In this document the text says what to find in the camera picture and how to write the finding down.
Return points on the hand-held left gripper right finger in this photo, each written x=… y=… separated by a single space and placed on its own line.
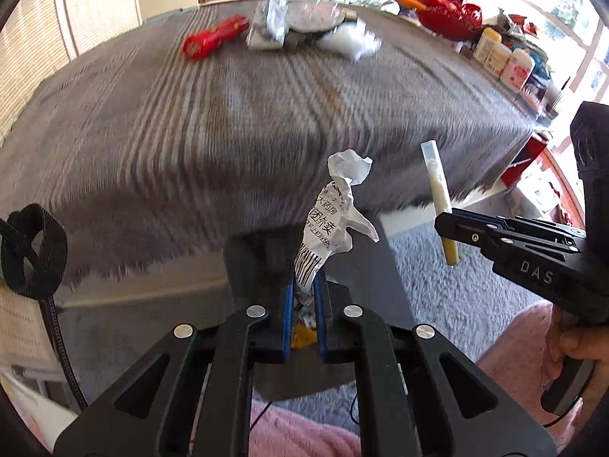
x=319 y=319

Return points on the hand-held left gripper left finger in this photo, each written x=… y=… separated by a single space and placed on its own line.
x=288 y=319

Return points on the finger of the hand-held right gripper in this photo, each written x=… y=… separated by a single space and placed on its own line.
x=476 y=231

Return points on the yellow wrapper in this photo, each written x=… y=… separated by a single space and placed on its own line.
x=304 y=337

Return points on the pale yellow plastic tube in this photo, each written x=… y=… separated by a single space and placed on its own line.
x=437 y=181

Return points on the black trash bin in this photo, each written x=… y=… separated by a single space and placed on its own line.
x=380 y=285

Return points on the white printed paper receipt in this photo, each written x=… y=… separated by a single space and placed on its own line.
x=328 y=228

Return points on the green white plastic packet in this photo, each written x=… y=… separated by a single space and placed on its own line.
x=352 y=40

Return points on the white dotted paper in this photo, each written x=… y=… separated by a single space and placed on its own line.
x=311 y=16

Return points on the red snack wrapper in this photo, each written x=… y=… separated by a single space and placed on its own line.
x=216 y=38

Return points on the silver plastic wrapper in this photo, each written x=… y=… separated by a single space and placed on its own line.
x=276 y=9

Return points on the person's right hand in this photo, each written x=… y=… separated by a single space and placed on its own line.
x=578 y=342

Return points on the person's pink fleece pants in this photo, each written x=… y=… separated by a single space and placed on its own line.
x=304 y=433

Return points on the grey shag rug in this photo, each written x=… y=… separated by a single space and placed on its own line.
x=157 y=333

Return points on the cream plastic bottle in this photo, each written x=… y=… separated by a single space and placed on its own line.
x=498 y=62

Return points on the white bottle yellow cap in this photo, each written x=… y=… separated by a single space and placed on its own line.
x=487 y=45

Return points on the grey plaid tablecloth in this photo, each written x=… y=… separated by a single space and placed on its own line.
x=190 y=143

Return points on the red plastic basket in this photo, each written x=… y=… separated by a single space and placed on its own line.
x=449 y=16

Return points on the large window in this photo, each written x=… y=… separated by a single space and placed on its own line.
x=547 y=9

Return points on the woven bamboo folding screen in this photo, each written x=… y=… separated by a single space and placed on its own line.
x=43 y=33

